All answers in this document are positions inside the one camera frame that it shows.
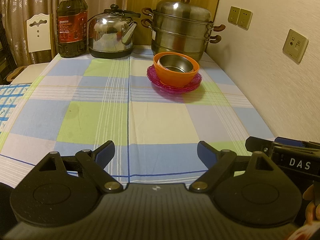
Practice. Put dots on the steel bowl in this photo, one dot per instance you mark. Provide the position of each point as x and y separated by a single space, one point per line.
177 62

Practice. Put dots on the blue patterned cloth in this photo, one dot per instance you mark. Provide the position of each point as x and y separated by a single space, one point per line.
11 100

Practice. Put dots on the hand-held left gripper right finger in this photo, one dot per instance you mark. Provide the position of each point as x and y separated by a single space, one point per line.
207 153

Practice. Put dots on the large beige wall socket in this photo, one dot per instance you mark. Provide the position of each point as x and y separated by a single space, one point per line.
295 45

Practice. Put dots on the black folding rack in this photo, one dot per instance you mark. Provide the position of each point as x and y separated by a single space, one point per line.
5 55

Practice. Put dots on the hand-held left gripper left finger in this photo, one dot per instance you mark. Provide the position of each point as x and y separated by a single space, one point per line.
105 153

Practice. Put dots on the checked tablecloth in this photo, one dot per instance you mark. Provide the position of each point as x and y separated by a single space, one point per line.
155 120

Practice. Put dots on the steel steamer pot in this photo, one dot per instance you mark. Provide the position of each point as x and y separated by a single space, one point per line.
180 30

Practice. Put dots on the white chair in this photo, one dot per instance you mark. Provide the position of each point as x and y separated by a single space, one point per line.
40 45

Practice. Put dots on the steel kettle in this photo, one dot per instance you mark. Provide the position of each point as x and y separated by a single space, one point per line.
110 35

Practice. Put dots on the person's right hand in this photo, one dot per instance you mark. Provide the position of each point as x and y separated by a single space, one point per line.
312 212

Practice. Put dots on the orange bowl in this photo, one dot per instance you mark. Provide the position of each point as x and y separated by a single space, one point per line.
177 78

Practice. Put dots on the cooking oil bottle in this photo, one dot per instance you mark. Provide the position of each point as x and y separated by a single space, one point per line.
71 22

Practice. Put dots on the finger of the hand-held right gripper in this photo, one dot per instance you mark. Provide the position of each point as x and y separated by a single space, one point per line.
295 143
257 143

